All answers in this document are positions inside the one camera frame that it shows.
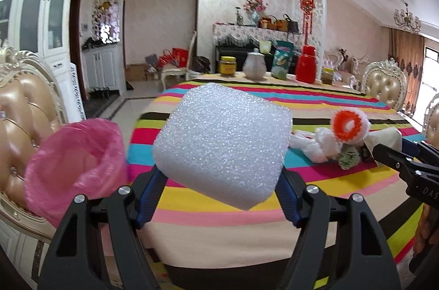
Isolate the low white cabinet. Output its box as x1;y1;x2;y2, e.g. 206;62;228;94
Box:
81;43;124;95

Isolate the green snack bag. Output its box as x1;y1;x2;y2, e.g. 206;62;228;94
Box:
272;41;296;80

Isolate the dark brown bag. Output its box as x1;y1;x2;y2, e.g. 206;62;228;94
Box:
190;56;211;73

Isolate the black upright piano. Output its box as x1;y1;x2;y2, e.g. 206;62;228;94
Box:
215;42;302;75

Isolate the pink plastic bin liner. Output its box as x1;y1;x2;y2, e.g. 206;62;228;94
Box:
24;119;129;229

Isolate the black bag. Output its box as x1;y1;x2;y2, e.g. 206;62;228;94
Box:
81;36;103;50

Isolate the person's right hand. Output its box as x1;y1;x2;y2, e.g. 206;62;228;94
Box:
413;204;439;256

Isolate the red thermos jug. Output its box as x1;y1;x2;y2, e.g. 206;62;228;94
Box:
296;45;318;83

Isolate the salmon foam fruit net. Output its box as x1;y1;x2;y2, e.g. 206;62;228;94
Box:
330;107;372;144

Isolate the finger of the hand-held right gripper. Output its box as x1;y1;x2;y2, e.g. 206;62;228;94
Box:
372;143;417;179
401;137;439;167

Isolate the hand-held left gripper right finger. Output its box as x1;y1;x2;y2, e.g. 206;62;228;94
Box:
274;170;402;290

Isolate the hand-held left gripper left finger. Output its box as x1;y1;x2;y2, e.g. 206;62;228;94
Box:
38;165;168;290

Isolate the white lattice screen with ornament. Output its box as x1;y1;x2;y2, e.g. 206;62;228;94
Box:
291;0;326;54

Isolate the white paper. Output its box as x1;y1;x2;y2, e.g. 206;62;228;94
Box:
364;127;403;167

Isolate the green mesh wad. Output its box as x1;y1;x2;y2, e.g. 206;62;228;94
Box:
338;146;364;170

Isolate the pink flower bouquet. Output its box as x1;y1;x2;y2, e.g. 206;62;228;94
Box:
243;0;269;12

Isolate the white ceramic teapot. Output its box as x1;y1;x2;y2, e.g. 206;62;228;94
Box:
243;48;267;80

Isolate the crystal chandelier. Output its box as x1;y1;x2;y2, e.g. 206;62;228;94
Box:
394;2;422;34

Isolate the brown patterned curtain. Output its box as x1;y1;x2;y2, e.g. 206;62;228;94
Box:
387;28;426;112

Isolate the black handbag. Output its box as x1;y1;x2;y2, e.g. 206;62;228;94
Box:
283;13;298;33

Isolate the yellow lid glass jar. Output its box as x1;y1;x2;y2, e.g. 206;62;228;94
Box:
219;56;237;77

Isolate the window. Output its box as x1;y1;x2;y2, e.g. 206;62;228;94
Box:
420;48;439;99

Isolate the colourful striped tablecloth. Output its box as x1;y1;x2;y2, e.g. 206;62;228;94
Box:
125;72;427;290

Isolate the tall white glass-door cabinet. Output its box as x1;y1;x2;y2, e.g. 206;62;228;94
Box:
10;0;85;106

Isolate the white ornate side chair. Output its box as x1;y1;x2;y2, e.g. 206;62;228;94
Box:
161;31;198;90

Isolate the red knot hanging ornament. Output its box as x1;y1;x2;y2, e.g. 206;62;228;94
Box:
300;0;316;46

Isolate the white patterned panel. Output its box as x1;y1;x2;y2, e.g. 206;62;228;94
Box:
69;62;86;121

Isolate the cardboard box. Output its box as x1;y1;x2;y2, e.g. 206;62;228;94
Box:
125;64;148;81

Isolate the floral lace cover cloth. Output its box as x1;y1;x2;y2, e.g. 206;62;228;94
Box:
212;23;304;46

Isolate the red gift bag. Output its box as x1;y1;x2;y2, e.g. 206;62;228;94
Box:
158;50;174;68

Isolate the white ornate sofa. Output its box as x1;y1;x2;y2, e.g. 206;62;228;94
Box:
324;48;369;81

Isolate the large white foam block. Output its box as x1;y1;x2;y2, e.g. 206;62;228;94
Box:
152;82;293;211

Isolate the red gift box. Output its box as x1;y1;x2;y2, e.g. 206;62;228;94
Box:
171;48;189;68

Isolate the beige tufted ornate chair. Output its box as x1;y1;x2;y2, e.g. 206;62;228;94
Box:
361;59;409;110
0;45;74;290
423;93;439;140

